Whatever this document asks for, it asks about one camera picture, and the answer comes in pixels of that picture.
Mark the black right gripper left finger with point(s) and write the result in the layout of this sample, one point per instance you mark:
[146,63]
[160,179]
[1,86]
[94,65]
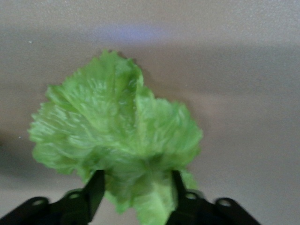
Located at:
[77,206]

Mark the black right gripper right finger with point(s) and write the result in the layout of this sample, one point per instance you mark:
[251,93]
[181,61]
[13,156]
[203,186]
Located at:
[199,208]

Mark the green lettuce leaf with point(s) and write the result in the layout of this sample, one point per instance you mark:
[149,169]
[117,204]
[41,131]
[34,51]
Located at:
[112,126]

